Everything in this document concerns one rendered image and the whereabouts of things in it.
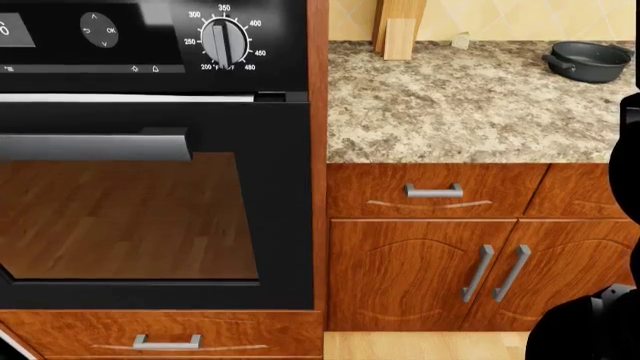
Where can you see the black oven door with glass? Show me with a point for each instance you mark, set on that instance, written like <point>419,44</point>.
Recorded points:
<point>280,187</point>

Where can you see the wooden cabinet door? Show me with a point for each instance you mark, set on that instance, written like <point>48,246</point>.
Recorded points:
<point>565,270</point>
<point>390,277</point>

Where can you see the wide wooden counter drawer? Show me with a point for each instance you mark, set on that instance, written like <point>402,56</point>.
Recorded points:
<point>360,187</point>

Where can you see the small light wooden cutting board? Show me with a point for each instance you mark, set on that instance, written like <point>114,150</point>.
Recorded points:
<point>399,39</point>

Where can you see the wooden drawer under oven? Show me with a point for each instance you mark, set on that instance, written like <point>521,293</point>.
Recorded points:
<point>250,330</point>

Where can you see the grey temperature dial knob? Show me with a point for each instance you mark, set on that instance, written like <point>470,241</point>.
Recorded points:
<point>224,43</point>

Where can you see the large wooden cutting board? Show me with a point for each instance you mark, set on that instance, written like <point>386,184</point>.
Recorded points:
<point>400,9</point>

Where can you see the black oven control panel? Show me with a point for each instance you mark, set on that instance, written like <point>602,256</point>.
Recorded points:
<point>150,80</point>

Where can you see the pale cheese wedge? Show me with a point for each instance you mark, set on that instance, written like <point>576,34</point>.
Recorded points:
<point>461,40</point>

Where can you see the narrow wooden counter drawer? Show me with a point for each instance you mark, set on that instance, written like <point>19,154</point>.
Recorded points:
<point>575,187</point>

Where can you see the round black navigation button pad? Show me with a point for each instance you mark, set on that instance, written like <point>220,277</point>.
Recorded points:
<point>99,30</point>

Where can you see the black cooking pot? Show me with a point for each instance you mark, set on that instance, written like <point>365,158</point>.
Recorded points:
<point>587,62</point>

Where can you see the grey oven display screen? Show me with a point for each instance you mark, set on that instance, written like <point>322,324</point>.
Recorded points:
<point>15,32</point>

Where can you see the white and black appliance corner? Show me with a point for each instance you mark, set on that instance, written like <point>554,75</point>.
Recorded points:
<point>10,347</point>

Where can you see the wooden oven cabinet frame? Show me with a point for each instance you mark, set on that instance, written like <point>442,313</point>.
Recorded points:
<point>318,112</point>

